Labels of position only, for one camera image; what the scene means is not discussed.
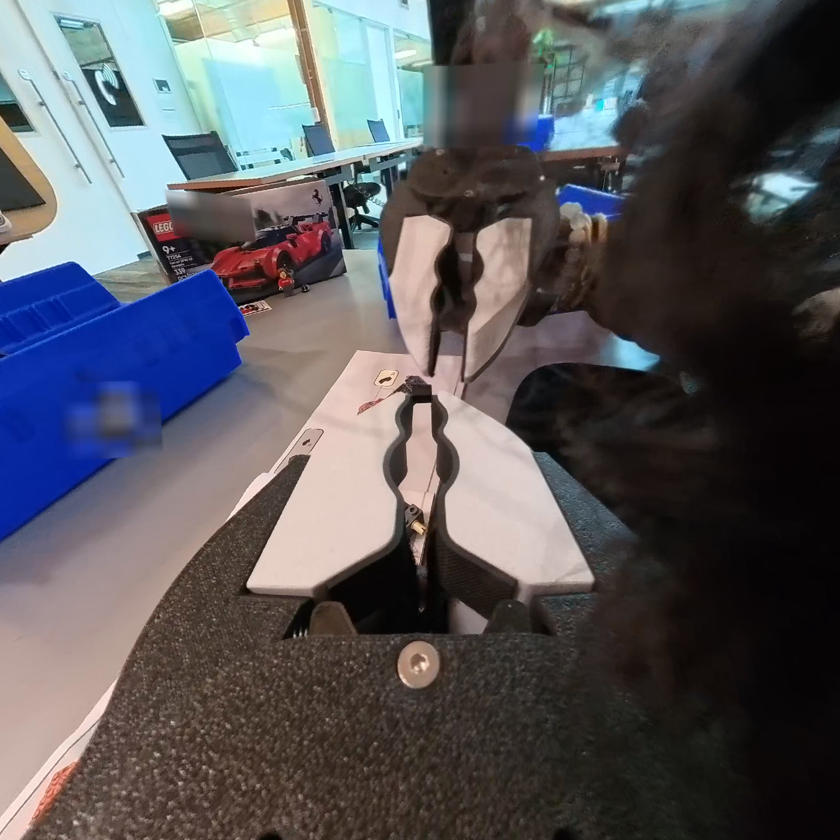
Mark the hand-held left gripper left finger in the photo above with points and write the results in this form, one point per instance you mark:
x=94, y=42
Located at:
x=328, y=518

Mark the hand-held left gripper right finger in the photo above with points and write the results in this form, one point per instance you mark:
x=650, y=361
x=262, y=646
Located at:
x=518, y=518

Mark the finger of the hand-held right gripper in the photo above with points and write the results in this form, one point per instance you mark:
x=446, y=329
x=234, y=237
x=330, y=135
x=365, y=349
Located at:
x=505, y=282
x=413, y=282

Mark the small black lego piece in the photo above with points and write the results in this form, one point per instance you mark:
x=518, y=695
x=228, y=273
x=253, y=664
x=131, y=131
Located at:
x=422, y=392

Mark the white lego instruction booklet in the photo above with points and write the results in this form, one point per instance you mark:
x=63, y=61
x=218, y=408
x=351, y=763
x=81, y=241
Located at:
x=341, y=420

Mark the lego minifigure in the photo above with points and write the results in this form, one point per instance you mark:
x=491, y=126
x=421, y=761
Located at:
x=285, y=282

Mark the lego set box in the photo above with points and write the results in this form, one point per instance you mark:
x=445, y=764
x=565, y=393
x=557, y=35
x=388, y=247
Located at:
x=282, y=229

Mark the black stool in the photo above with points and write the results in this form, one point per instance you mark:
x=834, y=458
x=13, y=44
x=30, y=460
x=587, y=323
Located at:
x=362, y=197

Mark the black office chair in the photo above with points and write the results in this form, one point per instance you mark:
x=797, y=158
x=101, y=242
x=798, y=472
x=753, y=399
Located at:
x=379, y=130
x=319, y=139

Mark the blue storage bin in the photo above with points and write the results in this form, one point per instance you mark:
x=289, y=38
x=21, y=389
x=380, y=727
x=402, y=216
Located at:
x=131, y=367
x=590, y=197

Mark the small sticker sheet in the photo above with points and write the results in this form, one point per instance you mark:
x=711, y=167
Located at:
x=254, y=308

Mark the long white-topped desk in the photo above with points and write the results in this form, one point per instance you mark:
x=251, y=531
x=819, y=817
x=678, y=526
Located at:
x=295, y=169

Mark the black panel board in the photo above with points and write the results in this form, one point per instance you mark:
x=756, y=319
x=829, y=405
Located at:
x=16, y=184

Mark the black wall sign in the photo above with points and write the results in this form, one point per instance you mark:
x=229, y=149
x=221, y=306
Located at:
x=108, y=85

